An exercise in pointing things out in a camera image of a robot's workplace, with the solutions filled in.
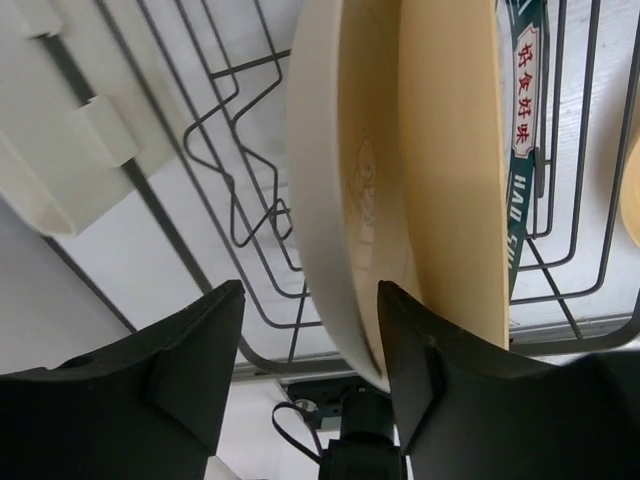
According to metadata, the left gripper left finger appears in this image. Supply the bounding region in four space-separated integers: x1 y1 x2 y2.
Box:
1 280 245 479

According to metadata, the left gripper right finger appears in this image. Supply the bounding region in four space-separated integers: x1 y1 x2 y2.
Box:
377 281 639 479

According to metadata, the cream white plate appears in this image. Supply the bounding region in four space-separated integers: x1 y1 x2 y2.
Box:
285 1 418 390

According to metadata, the yellow plate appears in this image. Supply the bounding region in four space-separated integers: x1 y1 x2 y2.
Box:
398 1 509 348
619 139 640 246

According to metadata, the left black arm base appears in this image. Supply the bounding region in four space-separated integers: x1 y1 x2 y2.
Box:
271 376 408 480

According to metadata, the plate with teal lettered band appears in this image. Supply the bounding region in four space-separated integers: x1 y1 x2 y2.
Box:
496 1 548 291

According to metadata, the aluminium table rail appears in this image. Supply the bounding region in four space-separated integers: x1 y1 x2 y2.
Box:
229 309 640 381

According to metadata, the grey wire dish rack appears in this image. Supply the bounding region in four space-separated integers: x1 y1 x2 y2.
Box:
39 0 640 376

